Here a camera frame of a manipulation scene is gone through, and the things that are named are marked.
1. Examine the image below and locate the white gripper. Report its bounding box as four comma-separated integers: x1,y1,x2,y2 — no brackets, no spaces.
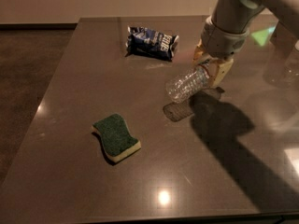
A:
192,16,250,88

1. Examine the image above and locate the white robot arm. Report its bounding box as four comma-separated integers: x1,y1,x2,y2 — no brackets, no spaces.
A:
192,0,299,88

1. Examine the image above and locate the green and yellow sponge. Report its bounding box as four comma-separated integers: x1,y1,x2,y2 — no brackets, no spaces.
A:
93,114,141,163

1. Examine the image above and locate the blue crumpled chip bag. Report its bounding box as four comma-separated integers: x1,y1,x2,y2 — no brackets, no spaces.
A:
126,27,179,61

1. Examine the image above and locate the clear plastic water bottle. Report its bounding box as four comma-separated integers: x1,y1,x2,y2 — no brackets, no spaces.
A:
165,65,210,104

